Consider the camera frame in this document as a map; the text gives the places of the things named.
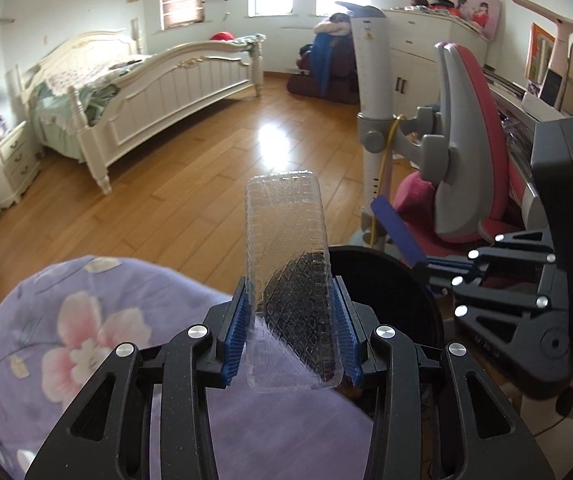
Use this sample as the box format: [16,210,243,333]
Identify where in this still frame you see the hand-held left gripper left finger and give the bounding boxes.
[25,276,252,480]

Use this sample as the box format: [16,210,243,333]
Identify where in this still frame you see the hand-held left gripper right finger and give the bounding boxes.
[331,276,557,480]

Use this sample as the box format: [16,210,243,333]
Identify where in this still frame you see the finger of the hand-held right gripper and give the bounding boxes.
[426,271,551,322]
[370,199,557,275]

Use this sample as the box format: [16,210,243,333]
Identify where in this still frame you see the black waste bin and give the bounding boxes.
[329,244,444,413]

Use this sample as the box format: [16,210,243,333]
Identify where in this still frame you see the clear grid plastic tray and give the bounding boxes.
[244,170,344,392]

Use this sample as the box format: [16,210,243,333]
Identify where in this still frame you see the purple floral cloth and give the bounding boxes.
[0,255,374,480]

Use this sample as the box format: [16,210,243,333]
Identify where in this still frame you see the white study desk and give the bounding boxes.
[483,40,573,201]

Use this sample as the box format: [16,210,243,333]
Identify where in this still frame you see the small dark screen device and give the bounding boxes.
[539,70,564,110]

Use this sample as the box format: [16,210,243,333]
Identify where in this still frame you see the pink grey study chair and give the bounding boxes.
[356,42,537,266]

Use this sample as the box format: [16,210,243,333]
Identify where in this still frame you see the upright colourful books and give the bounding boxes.
[523,22,557,83]

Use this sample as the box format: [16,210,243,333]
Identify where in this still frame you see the pink desk lamp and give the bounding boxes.
[510,0,573,108]

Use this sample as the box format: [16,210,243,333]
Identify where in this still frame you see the dark brown massage chair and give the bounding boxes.
[286,15,359,106]

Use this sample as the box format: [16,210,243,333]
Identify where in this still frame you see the blue garment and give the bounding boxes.
[313,32,337,97]

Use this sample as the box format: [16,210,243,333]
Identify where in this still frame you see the white low cabinet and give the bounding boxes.
[381,6,492,116]

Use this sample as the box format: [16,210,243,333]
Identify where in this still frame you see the pink photo print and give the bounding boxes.
[449,0,503,41]

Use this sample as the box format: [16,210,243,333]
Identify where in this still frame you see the brown plush bundle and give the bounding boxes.
[313,14,354,38]

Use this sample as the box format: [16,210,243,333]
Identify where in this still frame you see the cream wooden bed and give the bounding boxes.
[19,30,266,195]

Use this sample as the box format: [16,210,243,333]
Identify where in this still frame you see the green ruffled bedspread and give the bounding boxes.
[31,32,266,161]

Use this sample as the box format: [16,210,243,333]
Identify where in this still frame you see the cream nightstand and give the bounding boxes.
[0,121,42,211]

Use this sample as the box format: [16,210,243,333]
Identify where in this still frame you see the yellow cable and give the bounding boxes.
[371,114,407,248]

